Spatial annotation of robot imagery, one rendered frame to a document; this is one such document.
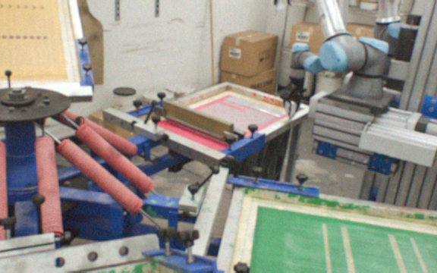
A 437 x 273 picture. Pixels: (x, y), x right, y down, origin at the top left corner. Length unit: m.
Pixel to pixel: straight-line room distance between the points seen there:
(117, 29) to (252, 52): 1.62
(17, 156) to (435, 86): 1.60
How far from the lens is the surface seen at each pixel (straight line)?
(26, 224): 1.47
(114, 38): 4.37
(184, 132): 2.18
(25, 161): 1.57
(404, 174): 2.27
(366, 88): 2.00
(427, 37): 2.12
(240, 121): 2.32
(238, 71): 5.42
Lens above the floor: 1.82
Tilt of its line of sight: 22 degrees down
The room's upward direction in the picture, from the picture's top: 5 degrees clockwise
